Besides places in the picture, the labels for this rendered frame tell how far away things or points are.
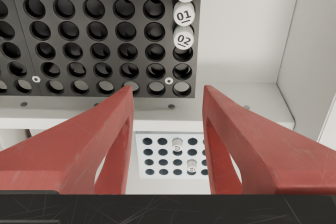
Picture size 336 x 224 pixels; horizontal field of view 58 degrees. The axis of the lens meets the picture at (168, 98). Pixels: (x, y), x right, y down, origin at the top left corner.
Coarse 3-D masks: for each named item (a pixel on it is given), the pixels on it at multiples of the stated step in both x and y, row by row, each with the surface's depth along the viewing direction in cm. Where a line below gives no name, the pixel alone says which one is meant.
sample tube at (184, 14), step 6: (174, 6) 18; (180, 6) 17; (186, 6) 17; (192, 6) 17; (174, 12) 17; (180, 12) 17; (186, 12) 17; (192, 12) 17; (174, 18) 17; (180, 18) 17; (186, 18) 17; (192, 18) 17; (180, 24) 17; (186, 24) 17
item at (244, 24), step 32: (224, 0) 24; (256, 0) 24; (288, 0) 24; (224, 32) 26; (256, 32) 25; (224, 64) 27; (256, 64) 27; (0, 96) 26; (32, 96) 26; (64, 96) 26; (256, 96) 26; (32, 128) 25; (160, 128) 24; (192, 128) 24
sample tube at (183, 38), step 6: (174, 30) 18; (180, 30) 18; (186, 30) 18; (174, 36) 18; (180, 36) 18; (186, 36) 18; (192, 36) 18; (174, 42) 18; (180, 42) 18; (186, 42) 18; (192, 42) 18; (180, 48) 18; (186, 48) 18
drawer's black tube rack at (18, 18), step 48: (0, 0) 21; (48, 0) 18; (96, 0) 21; (144, 0) 18; (0, 48) 20; (48, 48) 23; (96, 48) 23; (144, 48) 20; (96, 96) 22; (144, 96) 22
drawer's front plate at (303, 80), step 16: (304, 0) 22; (320, 0) 20; (304, 16) 22; (320, 16) 20; (288, 32) 25; (304, 32) 22; (320, 32) 20; (288, 48) 25; (304, 48) 22; (320, 48) 20; (288, 64) 25; (304, 64) 22; (320, 64) 20; (288, 80) 25; (304, 80) 22; (320, 80) 20; (288, 96) 25; (304, 96) 22; (320, 96) 20; (304, 112) 22; (320, 112) 20; (304, 128) 22; (320, 128) 20
